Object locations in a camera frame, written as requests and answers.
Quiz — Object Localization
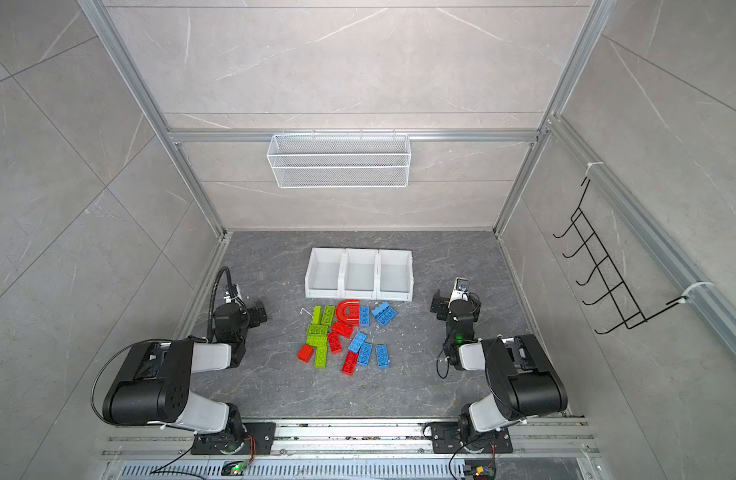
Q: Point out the blue brick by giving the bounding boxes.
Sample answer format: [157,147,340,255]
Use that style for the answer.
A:
[357,342,373,366]
[376,306,397,327]
[359,306,371,328]
[372,301,390,318]
[376,344,390,369]
[348,332,367,353]

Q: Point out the red brick bottom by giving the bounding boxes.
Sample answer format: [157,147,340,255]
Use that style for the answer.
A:
[341,351,359,376]

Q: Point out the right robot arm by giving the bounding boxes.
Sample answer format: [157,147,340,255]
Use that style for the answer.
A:
[430,290,568,441]

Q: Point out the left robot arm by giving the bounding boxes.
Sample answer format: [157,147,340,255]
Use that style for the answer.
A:
[90,266,268,439]

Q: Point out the right white bin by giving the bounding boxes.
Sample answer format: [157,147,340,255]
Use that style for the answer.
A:
[378,250,414,302]

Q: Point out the white bin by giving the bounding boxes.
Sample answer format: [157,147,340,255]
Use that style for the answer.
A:
[378,250,414,302]
[340,248,379,300]
[305,247,346,299]

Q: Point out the green brick middle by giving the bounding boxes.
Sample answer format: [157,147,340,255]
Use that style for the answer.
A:
[307,325,329,336]

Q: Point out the green brick top left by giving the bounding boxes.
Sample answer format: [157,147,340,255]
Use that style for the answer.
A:
[311,306,322,325]

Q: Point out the small red square brick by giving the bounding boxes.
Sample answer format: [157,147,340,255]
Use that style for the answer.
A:
[297,344,316,363]

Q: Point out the green studded brick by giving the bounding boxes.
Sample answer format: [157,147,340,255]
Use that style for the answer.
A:
[307,334,328,348]

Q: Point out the green brick top right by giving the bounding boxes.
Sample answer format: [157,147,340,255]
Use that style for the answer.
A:
[320,305,336,327]

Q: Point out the green brick bottom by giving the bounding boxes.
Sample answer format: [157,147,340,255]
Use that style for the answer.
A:
[314,346,328,369]

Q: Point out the red brick centre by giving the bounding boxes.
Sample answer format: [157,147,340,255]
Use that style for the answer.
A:
[327,332,342,354]

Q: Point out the middle white bin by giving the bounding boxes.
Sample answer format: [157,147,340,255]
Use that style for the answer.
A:
[340,248,379,300]

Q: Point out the left white bin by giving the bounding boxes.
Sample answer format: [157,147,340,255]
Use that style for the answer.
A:
[305,247,346,299]

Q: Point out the red brick under arch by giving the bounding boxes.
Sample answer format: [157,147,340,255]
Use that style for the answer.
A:
[332,321,354,339]

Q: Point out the red curved arch piece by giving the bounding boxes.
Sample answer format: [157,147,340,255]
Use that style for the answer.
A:
[335,299,361,326]

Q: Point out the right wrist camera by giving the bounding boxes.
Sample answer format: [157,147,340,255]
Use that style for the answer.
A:
[451,277,470,301]

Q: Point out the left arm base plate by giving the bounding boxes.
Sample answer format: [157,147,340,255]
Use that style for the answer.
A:
[191,422,276,455]

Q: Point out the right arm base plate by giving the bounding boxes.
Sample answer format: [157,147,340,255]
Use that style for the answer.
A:
[422,421,514,454]

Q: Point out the aluminium front rail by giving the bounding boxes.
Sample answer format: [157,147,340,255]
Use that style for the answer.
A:
[94,416,609,479]

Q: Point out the white wire mesh basket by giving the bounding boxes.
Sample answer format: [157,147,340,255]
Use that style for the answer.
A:
[267,133,412,189]

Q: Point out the black wire hook rack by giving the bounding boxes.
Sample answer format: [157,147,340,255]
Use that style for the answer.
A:
[552,177,689,336]

